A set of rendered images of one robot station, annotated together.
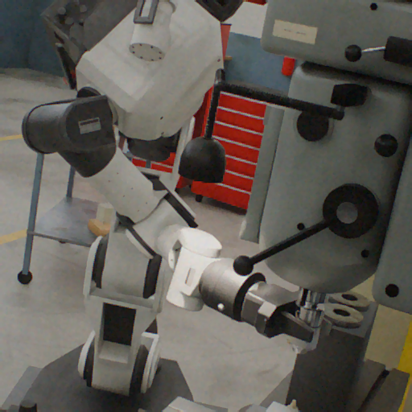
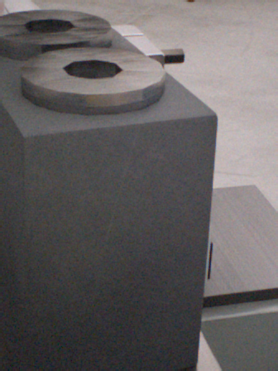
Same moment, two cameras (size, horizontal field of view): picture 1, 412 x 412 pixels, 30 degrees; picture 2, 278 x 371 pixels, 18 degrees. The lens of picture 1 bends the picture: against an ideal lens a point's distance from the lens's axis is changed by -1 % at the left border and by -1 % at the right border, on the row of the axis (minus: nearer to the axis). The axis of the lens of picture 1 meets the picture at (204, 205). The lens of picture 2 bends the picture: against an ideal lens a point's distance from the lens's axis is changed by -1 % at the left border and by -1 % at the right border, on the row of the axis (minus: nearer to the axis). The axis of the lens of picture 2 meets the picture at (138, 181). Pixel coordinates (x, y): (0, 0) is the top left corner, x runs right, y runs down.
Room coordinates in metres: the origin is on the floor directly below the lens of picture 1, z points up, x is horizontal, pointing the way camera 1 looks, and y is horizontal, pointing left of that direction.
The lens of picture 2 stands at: (1.99, -0.64, 1.32)
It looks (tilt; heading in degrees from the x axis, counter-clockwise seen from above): 26 degrees down; 141
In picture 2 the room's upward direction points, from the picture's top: 2 degrees clockwise
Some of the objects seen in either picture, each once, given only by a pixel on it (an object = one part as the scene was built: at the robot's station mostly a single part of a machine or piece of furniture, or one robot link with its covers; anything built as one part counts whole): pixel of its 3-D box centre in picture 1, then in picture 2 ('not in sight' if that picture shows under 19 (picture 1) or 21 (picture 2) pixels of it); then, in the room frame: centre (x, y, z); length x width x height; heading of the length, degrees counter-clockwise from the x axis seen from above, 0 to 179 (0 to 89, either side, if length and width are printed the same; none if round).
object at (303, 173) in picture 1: (344, 179); not in sight; (1.12, -0.19, 1.47); 0.21 x 0.19 x 0.32; 157
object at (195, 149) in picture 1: (203, 157); not in sight; (1.19, 0.01, 1.45); 0.07 x 0.07 x 0.06
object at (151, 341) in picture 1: (120, 358); not in sight; (1.97, 0.15, 0.68); 0.21 x 0.20 x 0.13; 178
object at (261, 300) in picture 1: (258, 303); not in sight; (1.18, -0.12, 1.23); 0.13 x 0.12 x 0.10; 143
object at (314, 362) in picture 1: (334, 348); (69, 180); (1.51, -0.32, 1.03); 0.22 x 0.12 x 0.20; 163
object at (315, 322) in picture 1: (305, 327); not in sight; (1.12, -0.19, 1.23); 0.05 x 0.05 x 0.06
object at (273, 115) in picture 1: (269, 175); not in sight; (1.17, -0.09, 1.45); 0.04 x 0.04 x 0.21; 67
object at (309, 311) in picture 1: (310, 306); not in sight; (1.12, -0.19, 1.26); 0.05 x 0.05 x 0.01
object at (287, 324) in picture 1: (294, 328); not in sight; (1.10, -0.17, 1.23); 0.06 x 0.02 x 0.03; 53
